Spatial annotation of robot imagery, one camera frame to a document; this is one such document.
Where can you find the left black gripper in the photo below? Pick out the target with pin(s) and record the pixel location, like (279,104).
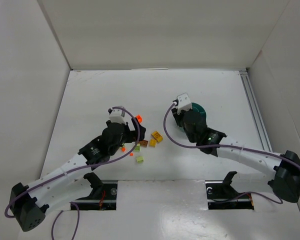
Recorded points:
(131,130)

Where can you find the teal round divided container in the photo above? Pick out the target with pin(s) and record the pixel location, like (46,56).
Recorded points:
(201,111)

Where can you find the light green lego brick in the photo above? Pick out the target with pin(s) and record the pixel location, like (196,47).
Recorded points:
(137,148)
(139,159)

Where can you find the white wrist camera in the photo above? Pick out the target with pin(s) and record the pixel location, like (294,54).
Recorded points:
(182,103)
(117,115)

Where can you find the orange cone lego piece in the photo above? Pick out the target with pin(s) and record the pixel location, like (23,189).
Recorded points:
(139,118)

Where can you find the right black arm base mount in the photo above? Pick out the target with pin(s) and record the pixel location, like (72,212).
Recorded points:
(222,196)

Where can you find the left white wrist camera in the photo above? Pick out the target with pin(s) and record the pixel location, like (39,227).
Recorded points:
(117,115)

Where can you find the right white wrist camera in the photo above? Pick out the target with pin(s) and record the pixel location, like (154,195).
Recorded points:
(182,103)

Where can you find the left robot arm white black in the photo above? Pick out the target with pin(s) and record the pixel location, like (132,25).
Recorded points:
(75,179)

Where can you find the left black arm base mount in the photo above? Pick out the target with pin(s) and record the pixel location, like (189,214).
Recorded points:
(102,195)

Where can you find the brown lego plate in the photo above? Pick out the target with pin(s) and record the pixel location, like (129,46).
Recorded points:
(143,143)

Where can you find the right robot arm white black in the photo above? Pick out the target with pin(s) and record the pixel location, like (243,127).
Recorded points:
(281,171)

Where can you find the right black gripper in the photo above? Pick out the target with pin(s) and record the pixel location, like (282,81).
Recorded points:
(176,115)

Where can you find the yellow lego brick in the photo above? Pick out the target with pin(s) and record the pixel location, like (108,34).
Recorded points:
(152,143)
(157,136)

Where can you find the aluminium rail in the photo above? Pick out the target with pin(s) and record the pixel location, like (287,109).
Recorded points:
(256,114)

